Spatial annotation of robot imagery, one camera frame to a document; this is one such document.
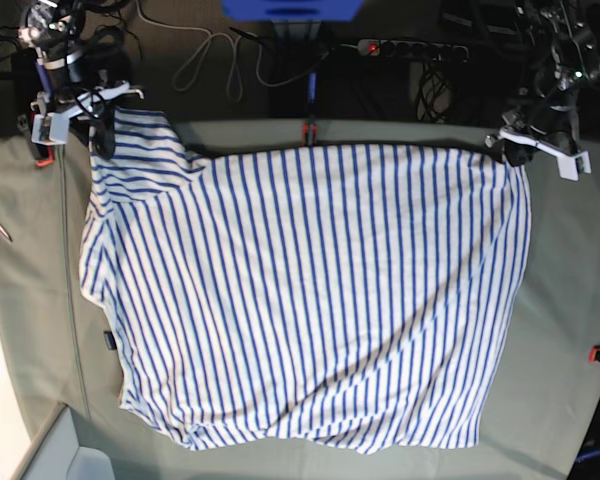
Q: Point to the green table cloth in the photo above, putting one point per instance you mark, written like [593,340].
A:
[52,349]

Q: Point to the black power strip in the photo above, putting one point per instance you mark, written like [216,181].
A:
[414,50]

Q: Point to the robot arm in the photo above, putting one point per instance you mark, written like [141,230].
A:
[83,68]
[560,57]

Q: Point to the white bin at lower left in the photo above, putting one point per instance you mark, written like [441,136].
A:
[54,452]

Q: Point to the blue white striped t-shirt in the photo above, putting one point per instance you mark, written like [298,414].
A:
[355,296]

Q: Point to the orange clamp at back centre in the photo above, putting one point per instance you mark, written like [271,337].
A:
[309,129]

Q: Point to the orange clamp at left corner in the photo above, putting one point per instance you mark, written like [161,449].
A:
[42,155]

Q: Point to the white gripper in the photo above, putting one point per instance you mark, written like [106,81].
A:
[50,126]
[557,136]

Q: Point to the blue box on stand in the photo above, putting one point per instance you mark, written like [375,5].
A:
[291,10]

